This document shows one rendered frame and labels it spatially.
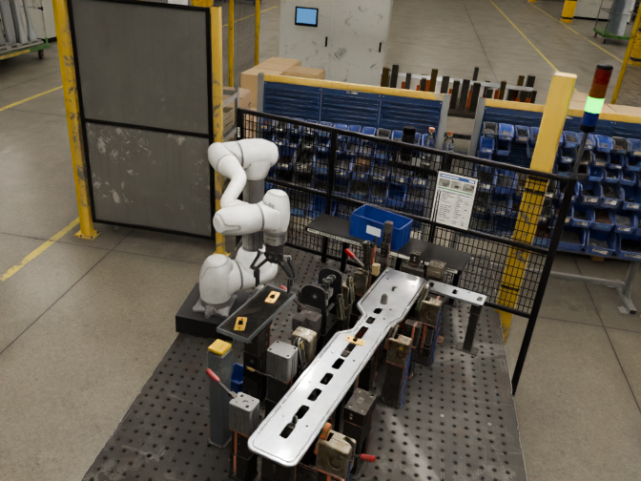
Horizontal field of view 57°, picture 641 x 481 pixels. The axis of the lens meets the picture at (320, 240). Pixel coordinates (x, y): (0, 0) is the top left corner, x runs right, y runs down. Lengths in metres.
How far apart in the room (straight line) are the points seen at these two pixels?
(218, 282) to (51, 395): 1.43
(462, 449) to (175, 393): 1.21
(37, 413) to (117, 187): 2.15
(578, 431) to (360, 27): 6.70
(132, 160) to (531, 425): 3.52
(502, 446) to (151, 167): 3.48
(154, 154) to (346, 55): 4.88
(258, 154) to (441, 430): 1.43
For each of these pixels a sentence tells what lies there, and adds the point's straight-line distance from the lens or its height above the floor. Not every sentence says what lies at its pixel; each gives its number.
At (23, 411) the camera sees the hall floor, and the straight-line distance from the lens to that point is 3.83.
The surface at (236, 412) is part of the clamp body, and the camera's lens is 2.11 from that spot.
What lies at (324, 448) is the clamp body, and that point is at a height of 1.05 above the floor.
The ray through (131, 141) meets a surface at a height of 0.92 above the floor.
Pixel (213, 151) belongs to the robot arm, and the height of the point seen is 1.61.
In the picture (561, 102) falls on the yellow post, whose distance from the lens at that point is 3.02.
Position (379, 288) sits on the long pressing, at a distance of 2.87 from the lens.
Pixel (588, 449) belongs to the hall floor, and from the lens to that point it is 3.89.
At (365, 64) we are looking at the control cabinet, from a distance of 9.22.
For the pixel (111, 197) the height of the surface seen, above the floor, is 0.41.
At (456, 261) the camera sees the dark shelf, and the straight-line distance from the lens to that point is 3.16.
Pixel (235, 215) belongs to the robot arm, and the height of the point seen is 1.58.
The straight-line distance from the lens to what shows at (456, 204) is 3.20.
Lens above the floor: 2.48
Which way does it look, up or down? 27 degrees down
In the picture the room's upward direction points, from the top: 5 degrees clockwise
